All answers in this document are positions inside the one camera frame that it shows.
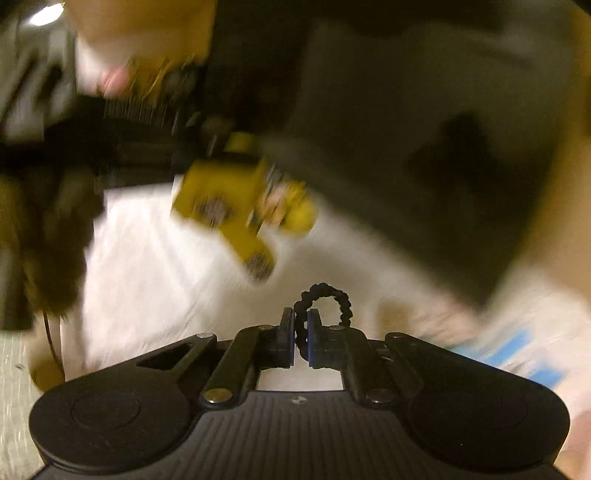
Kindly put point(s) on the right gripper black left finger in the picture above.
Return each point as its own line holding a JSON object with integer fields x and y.
{"x": 253, "y": 350}

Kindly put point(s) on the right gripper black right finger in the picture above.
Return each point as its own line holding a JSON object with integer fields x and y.
{"x": 349, "y": 351}

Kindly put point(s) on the white textured towel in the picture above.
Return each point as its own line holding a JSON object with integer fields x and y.
{"x": 153, "y": 278}

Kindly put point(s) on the black computer monitor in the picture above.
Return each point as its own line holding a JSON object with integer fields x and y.
{"x": 435, "y": 121}

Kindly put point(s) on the yellow minion plush toy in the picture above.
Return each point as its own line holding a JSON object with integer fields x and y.
{"x": 237, "y": 200}

